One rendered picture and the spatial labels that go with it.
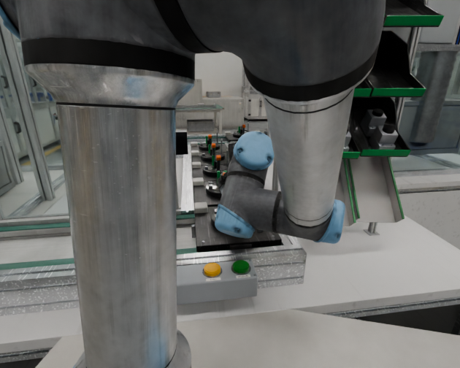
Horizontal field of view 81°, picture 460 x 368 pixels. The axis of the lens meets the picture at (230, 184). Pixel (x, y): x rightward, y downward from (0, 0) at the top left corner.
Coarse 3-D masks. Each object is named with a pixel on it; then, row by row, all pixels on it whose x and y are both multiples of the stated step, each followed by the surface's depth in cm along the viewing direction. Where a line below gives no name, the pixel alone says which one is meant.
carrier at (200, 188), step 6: (222, 174) 106; (198, 180) 115; (198, 186) 114; (204, 186) 114; (210, 186) 105; (216, 186) 109; (198, 192) 108; (204, 192) 108; (210, 192) 104; (216, 192) 103; (198, 198) 103; (204, 198) 103; (210, 198) 103; (216, 198) 103; (210, 204) 98; (216, 204) 98
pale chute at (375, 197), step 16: (352, 160) 90; (368, 160) 90; (384, 160) 88; (352, 176) 83; (368, 176) 88; (384, 176) 88; (352, 192) 83; (368, 192) 86; (384, 192) 85; (368, 208) 83; (384, 208) 83; (400, 208) 79
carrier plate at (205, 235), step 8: (208, 208) 95; (216, 208) 95; (200, 216) 89; (208, 216) 89; (200, 224) 84; (208, 224) 84; (200, 232) 80; (208, 232) 80; (216, 232) 80; (256, 232) 80; (264, 232) 80; (272, 232) 80; (200, 240) 76; (208, 240) 76; (216, 240) 76; (224, 240) 76; (232, 240) 76; (240, 240) 76; (248, 240) 76; (256, 240) 76; (264, 240) 76; (272, 240) 76; (280, 240) 77; (200, 248) 74; (208, 248) 74; (216, 248) 74; (224, 248) 75
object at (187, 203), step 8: (184, 160) 154; (184, 168) 140; (184, 176) 129; (184, 184) 119; (192, 184) 119; (184, 192) 111; (192, 192) 111; (184, 200) 103; (192, 200) 103; (184, 208) 97; (192, 208) 97; (288, 240) 79; (296, 240) 78
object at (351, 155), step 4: (348, 124) 80; (348, 128) 80; (352, 136) 78; (352, 140) 77; (348, 144) 78; (352, 144) 77; (352, 148) 77; (356, 148) 74; (344, 152) 73; (348, 152) 73; (352, 152) 73; (356, 152) 73; (360, 152) 73; (344, 156) 74; (348, 156) 74; (352, 156) 74; (356, 156) 74
